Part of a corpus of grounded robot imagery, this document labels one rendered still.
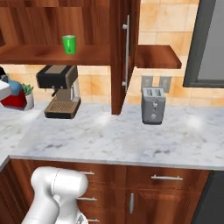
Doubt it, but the wooden cabinet door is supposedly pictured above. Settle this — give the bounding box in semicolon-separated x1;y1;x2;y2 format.
109;0;141;116

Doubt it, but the silver cabinet door handle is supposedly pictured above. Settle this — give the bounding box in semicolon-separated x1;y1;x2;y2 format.
121;14;131;88

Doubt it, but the green mug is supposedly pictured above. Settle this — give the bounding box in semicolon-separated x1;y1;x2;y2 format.
61;34;77;56

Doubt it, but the grey wall socket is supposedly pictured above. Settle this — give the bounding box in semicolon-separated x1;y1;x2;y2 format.
141;75;153;90
158;75;172;94

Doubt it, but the dark dishwasher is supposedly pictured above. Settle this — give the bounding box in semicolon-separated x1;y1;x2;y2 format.
190;170;224;224

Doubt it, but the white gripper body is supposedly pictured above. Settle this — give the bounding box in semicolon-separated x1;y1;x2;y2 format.
0;79;13;101

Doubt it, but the silver cupboard door handle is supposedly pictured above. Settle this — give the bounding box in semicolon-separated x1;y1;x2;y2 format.
129;192;136;215

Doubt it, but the wide wooden drawer front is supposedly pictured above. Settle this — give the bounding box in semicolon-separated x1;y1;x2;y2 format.
125;165;210;193

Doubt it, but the long silver drawer handle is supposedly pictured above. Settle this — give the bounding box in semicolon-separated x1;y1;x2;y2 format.
150;173;184;182

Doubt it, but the wooden wall cabinet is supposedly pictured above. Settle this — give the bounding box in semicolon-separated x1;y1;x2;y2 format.
0;0;112;67

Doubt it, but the black and tan coffee machine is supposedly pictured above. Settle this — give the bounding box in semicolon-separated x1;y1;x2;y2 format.
35;64;82;120

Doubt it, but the wooden base cupboard door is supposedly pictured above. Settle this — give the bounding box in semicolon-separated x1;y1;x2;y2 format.
125;190;203;224

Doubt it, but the wooden wall shelf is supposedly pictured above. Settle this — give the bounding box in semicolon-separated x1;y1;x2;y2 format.
134;44;183;70

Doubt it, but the wooden corner base cupboard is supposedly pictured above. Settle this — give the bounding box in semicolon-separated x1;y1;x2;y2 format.
0;158;35;224

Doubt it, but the grey toaster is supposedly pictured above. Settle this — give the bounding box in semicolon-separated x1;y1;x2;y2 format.
140;87;167;126

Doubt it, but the green plant in white pot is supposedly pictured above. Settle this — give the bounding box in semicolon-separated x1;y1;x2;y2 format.
21;82;35;111

